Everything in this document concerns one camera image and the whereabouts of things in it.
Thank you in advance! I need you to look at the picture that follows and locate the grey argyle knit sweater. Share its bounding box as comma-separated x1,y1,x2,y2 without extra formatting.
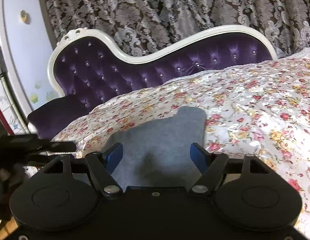
103,107,207,189

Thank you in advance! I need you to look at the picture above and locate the floral bedspread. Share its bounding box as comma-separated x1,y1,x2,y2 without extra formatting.
54,48,310,239

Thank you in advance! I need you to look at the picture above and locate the purple tufted white-framed headboard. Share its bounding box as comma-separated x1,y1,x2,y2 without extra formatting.
27,25,277,139

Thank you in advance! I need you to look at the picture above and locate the grey damask curtain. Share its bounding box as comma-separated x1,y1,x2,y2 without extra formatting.
42,0,310,57

